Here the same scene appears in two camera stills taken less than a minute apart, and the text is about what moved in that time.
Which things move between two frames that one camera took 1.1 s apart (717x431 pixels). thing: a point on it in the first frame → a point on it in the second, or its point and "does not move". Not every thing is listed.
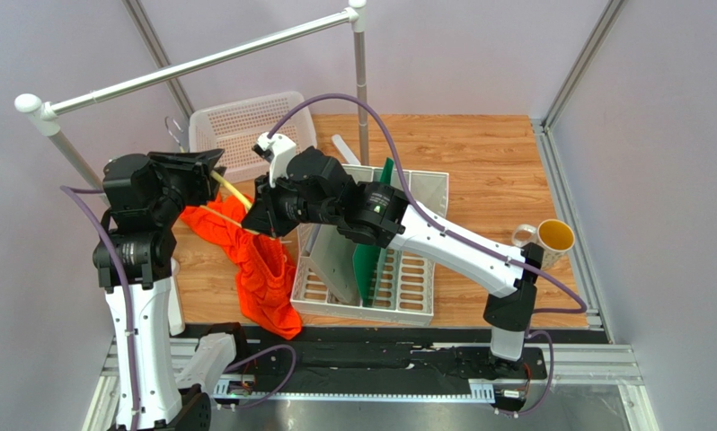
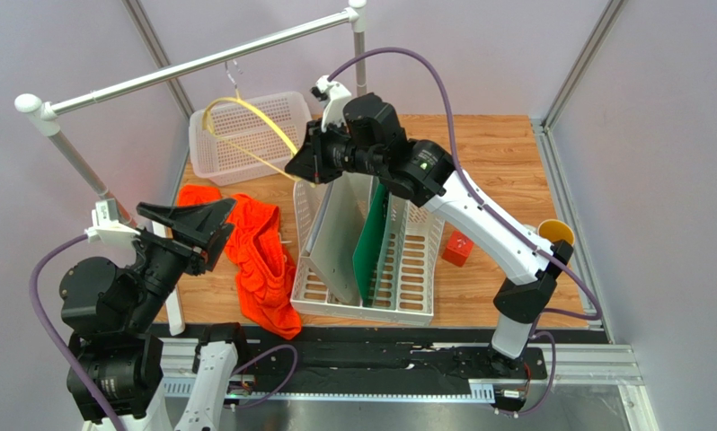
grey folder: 332,255 does not move
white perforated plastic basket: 234,127 does not move
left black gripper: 203,185 → 198,223
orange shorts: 264,265 does not move
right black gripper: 262,209 → 321,155
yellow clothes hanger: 169,119 → 275,120
